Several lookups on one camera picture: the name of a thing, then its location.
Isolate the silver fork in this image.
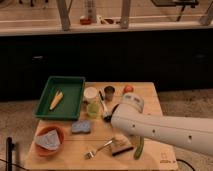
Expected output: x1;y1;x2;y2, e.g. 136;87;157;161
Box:
84;139;113;159

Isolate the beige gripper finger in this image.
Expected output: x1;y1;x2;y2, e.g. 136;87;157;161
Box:
113;134;130;146

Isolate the small metal cup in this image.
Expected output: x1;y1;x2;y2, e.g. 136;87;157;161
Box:
104;86;115;101

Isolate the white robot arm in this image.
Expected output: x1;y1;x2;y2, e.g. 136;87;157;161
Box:
111;93;213;157

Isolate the grey folded cloth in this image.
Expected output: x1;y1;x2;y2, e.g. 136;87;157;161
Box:
35;130;60;150

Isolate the green cucumber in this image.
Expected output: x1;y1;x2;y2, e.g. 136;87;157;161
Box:
133;136;144;160

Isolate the blue sponge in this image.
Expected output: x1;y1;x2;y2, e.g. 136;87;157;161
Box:
71;120;91;134

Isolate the green plastic tray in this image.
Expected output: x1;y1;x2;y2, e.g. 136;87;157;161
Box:
35;76;85;121

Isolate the orange bowl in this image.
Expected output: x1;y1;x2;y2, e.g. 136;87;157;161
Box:
34;125;64;157

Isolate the black handled brush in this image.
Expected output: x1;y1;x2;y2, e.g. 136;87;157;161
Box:
99;93;112;122

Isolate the black floor cable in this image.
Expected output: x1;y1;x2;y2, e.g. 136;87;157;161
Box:
175;158;196;171

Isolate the yellow corn cob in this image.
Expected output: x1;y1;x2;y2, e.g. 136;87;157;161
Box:
49;91;63;110

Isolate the red tomato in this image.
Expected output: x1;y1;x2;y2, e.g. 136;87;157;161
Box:
123;85;134;94

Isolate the white bottle on shelf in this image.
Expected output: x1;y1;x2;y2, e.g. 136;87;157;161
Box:
85;0;97;23

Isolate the black stand post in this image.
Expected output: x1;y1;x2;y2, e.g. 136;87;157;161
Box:
6;137;14;171

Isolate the green plastic cup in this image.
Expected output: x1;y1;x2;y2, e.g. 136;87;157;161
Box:
86;102;99;118

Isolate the red object on shelf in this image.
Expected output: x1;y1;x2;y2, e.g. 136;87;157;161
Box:
79;16;92;25

